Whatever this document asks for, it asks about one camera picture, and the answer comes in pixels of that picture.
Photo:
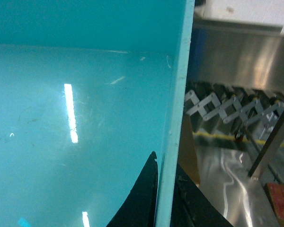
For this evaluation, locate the expandable roller conveyor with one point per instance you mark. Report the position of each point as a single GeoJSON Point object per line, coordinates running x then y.
{"type": "Point", "coordinates": [229, 110]}

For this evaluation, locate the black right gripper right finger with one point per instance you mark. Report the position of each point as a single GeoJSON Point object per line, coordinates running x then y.
{"type": "Point", "coordinates": [190, 208]}

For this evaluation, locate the brown cardboard box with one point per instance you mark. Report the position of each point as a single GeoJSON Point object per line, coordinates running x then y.
{"type": "Point", "coordinates": [187, 157]}

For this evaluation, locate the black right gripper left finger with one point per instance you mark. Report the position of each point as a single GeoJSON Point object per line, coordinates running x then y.
{"type": "Point", "coordinates": [138, 209]}

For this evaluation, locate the red printed cardboard box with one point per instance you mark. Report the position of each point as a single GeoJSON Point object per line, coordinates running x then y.
{"type": "Point", "coordinates": [275, 195]}

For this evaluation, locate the teal plastic tray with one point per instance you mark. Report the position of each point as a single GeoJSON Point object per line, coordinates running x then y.
{"type": "Point", "coordinates": [88, 89]}

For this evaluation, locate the dark metal post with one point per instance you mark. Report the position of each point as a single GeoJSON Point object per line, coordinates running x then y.
{"type": "Point", "coordinates": [269, 150]}

